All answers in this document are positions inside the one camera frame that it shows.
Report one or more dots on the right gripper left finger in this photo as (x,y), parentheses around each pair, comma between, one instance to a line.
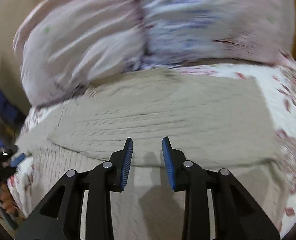
(58,215)

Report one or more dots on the pink lavender pillow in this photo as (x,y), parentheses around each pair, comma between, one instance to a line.
(64,44)

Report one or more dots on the white blue patterned pillow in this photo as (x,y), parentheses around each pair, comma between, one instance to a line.
(191,30)

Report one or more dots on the beige knitted sweater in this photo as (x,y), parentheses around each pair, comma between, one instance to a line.
(218,122)

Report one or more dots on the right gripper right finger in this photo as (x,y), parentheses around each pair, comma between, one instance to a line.
(237,214)

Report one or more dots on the person's left hand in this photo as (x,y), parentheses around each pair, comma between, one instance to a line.
(6,200)

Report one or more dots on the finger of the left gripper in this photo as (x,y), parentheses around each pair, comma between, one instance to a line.
(17,160)

